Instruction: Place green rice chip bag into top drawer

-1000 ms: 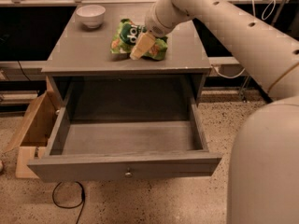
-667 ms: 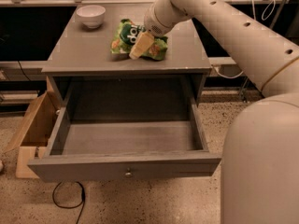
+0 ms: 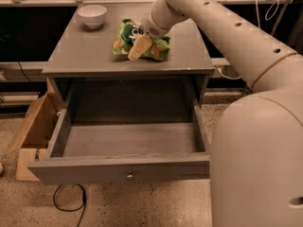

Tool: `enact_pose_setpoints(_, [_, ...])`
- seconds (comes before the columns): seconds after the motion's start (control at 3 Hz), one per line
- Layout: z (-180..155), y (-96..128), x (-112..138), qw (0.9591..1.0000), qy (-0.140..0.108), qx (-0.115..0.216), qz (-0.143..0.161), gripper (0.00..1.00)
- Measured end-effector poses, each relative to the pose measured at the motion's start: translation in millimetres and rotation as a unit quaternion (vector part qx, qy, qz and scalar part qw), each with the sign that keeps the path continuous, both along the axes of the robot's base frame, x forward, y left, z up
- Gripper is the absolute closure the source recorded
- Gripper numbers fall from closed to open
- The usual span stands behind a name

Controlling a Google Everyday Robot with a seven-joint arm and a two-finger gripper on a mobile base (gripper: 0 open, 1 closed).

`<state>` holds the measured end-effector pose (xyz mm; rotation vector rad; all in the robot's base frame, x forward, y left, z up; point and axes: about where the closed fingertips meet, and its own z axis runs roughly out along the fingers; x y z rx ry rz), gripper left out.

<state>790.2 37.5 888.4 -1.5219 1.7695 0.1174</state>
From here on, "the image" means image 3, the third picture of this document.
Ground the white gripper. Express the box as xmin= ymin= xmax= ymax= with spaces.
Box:
xmin=128 ymin=0 xmax=188 ymax=61

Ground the white hanging cable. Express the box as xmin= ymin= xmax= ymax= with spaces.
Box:
xmin=215 ymin=0 xmax=292 ymax=81

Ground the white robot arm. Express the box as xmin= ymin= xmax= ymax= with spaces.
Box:
xmin=129 ymin=0 xmax=303 ymax=227

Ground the green rice chip bag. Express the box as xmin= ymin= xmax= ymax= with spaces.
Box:
xmin=112 ymin=19 xmax=170 ymax=61

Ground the black floor cable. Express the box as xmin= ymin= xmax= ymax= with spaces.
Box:
xmin=52 ymin=183 xmax=88 ymax=227

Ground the white ceramic bowl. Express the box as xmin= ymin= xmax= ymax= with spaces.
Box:
xmin=77 ymin=5 xmax=107 ymax=28

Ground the grey wall ledge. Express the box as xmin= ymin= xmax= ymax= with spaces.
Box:
xmin=211 ymin=58 xmax=241 ymax=80

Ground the grey open top drawer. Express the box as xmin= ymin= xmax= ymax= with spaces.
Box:
xmin=28 ymin=79 xmax=209 ymax=184

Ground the grey wooden cabinet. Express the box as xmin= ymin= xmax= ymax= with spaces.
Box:
xmin=42 ymin=2 xmax=216 ymax=109

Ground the light wooden box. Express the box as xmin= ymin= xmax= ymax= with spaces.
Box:
xmin=4 ymin=78 xmax=62 ymax=182

